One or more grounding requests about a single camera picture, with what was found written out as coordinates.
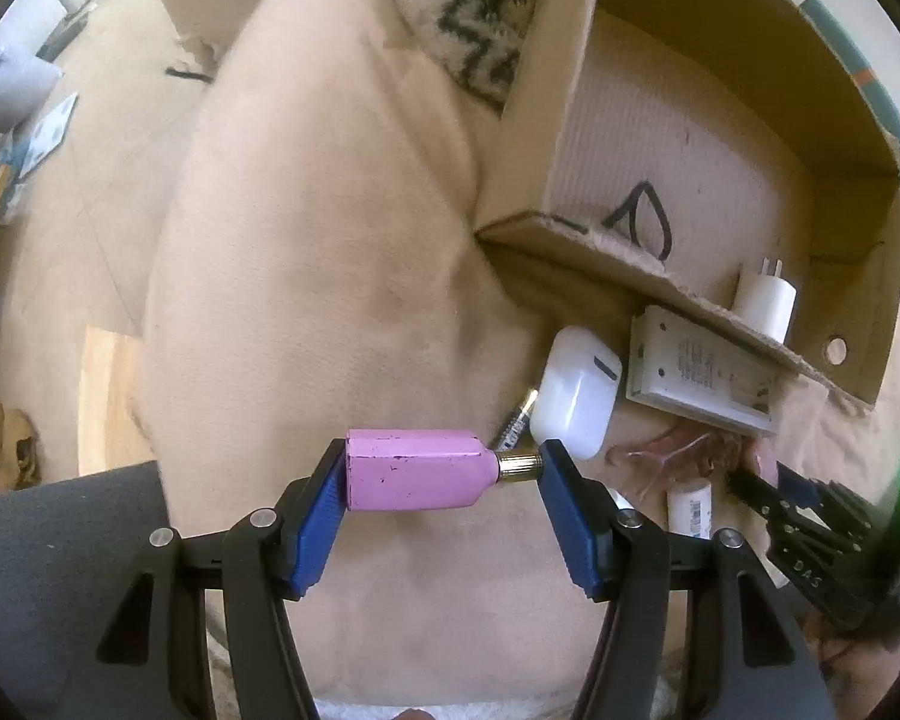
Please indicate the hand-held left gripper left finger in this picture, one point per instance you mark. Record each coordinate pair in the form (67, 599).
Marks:
(319, 517)

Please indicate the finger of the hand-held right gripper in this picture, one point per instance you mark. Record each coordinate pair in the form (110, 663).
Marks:
(799, 485)
(757, 499)

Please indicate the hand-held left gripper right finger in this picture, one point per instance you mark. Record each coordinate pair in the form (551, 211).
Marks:
(570, 525)

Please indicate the pink soft toy piece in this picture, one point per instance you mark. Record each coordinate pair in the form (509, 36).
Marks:
(763, 461)

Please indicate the white tube with label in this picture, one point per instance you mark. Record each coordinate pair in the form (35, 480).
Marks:
(690, 510)

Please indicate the pink block with gold tip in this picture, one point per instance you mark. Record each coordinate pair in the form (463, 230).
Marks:
(412, 469)

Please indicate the white earbuds case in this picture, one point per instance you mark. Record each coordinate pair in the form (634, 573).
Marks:
(574, 397)

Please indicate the white remote control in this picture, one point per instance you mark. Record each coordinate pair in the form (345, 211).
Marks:
(690, 375)

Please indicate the cardboard box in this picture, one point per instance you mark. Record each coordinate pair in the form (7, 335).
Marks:
(720, 165)

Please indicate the white charger plug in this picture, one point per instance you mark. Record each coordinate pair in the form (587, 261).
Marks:
(765, 307)

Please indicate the wooden board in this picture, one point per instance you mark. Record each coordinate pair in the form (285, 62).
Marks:
(112, 397)

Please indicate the brown crumpled bag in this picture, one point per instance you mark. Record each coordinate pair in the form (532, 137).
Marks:
(4, 450)

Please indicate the black and white plush blanket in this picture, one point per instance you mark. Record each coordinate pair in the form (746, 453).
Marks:
(472, 7)

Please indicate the grey plastic bag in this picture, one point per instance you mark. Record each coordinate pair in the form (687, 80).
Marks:
(11, 82)

